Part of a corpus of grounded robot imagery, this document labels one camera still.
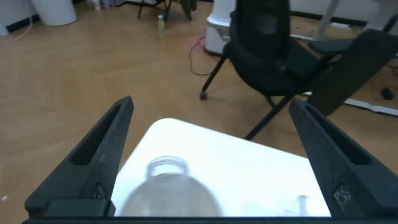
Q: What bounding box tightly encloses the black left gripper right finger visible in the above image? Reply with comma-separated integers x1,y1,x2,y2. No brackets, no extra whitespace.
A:
288,98,398,218

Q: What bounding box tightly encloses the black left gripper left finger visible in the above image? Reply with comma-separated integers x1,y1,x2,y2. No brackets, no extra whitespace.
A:
24,95,134,218

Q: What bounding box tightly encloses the blue pigment test tube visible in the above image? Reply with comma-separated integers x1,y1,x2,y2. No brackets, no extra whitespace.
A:
119,155,223,218

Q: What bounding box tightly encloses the black power adapter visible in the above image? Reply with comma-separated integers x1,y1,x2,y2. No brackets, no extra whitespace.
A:
381,88,395,101

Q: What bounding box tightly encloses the black office armchair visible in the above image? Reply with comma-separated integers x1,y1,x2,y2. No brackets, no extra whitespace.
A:
200,0,330,141

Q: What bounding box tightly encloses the green drink bottle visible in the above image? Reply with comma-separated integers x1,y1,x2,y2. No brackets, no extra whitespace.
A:
157,14,166,40

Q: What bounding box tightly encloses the white plant pot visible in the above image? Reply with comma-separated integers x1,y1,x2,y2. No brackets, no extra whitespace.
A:
30,0,78,26

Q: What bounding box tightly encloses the black four-leg chair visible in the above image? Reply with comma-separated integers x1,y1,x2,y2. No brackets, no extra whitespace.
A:
137,0,175,21

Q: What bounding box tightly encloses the white robot stand column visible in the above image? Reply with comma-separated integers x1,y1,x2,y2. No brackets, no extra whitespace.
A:
204,0,238,57

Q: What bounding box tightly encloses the dark green jacket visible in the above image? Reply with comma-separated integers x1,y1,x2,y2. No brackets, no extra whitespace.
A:
182,0,198,12

